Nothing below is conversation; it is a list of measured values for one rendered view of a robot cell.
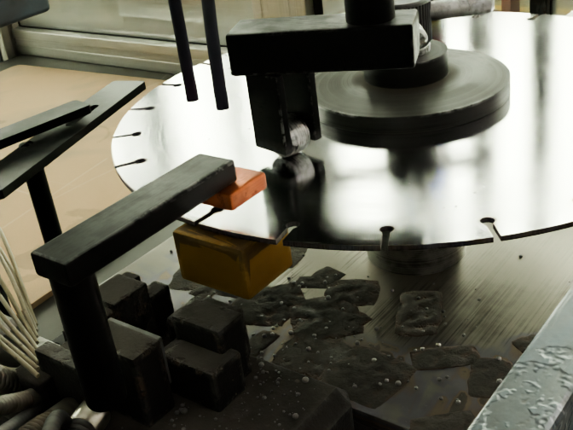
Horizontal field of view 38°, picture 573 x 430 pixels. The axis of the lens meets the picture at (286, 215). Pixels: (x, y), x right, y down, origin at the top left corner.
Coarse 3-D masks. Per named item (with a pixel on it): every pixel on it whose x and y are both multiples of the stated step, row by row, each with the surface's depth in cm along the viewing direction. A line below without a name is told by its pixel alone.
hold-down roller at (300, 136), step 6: (288, 114) 41; (294, 114) 41; (294, 120) 40; (300, 120) 40; (294, 126) 40; (300, 126) 40; (306, 126) 40; (294, 132) 40; (300, 132) 40; (306, 132) 40; (294, 138) 40; (300, 138) 40; (306, 138) 40; (294, 144) 40; (300, 144) 40; (306, 144) 41; (294, 150) 40; (300, 150) 41; (282, 156) 41
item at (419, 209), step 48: (480, 48) 52; (528, 48) 51; (144, 96) 52; (240, 96) 50; (528, 96) 44; (144, 144) 45; (192, 144) 44; (240, 144) 43; (336, 144) 42; (384, 144) 41; (432, 144) 40; (480, 144) 40; (528, 144) 39; (288, 192) 38; (336, 192) 37; (384, 192) 36; (432, 192) 36; (480, 192) 35; (528, 192) 35; (288, 240) 34; (336, 240) 33; (432, 240) 32; (480, 240) 32
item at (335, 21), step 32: (352, 0) 36; (384, 0) 36; (256, 32) 37; (288, 32) 37; (320, 32) 37; (352, 32) 36; (384, 32) 36; (416, 32) 37; (256, 64) 38; (288, 64) 38; (320, 64) 37; (352, 64) 37; (384, 64) 37; (256, 96) 39; (288, 96) 41; (256, 128) 40; (288, 128) 39; (320, 128) 41
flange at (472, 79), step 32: (416, 64) 43; (448, 64) 45; (480, 64) 46; (320, 96) 45; (352, 96) 44; (384, 96) 44; (416, 96) 43; (448, 96) 43; (480, 96) 42; (352, 128) 43; (384, 128) 42; (416, 128) 42
